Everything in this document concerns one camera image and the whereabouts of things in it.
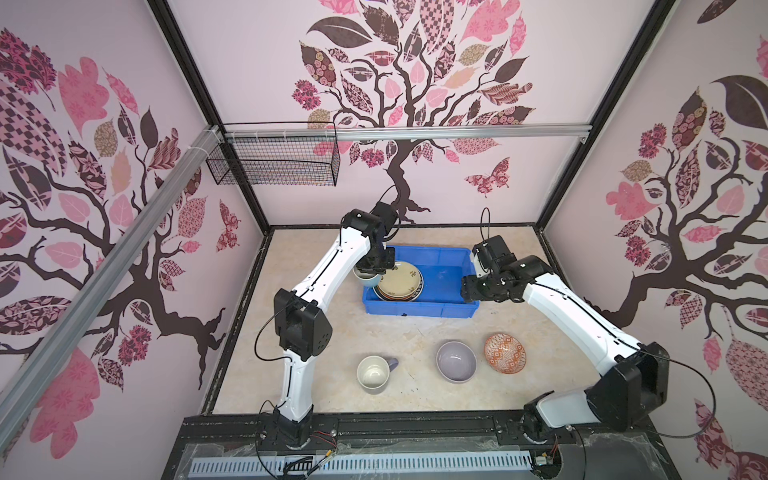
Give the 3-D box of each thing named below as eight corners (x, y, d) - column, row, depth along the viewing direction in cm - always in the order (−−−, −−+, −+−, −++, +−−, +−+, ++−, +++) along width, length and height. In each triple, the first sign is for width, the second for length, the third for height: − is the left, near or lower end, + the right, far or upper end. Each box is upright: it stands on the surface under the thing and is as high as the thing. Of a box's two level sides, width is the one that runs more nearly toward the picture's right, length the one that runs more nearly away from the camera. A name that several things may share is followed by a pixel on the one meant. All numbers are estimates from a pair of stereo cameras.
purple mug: (358, 395, 81) (355, 386, 75) (360, 366, 86) (357, 355, 80) (398, 395, 81) (398, 386, 75) (397, 366, 86) (398, 355, 80)
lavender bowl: (438, 385, 83) (440, 379, 78) (434, 349, 90) (436, 341, 85) (475, 385, 83) (480, 379, 78) (469, 349, 90) (473, 341, 85)
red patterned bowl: (488, 375, 85) (493, 370, 81) (481, 339, 92) (485, 333, 88) (525, 375, 85) (531, 370, 81) (515, 339, 92) (520, 333, 88)
